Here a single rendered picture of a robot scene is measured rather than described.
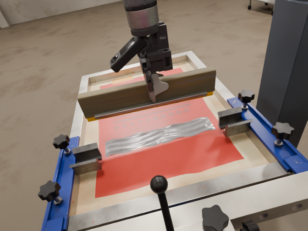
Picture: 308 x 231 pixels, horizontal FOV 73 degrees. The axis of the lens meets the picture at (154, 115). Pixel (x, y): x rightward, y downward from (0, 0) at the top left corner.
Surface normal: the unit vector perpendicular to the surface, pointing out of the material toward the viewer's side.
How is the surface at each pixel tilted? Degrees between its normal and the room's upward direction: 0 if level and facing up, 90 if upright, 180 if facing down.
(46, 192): 0
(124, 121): 0
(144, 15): 90
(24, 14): 90
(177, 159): 0
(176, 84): 93
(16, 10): 90
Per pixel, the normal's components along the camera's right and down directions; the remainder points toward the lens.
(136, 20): -0.29, 0.64
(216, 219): -0.16, -0.77
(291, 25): -0.97, 0.25
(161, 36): 0.18, 0.59
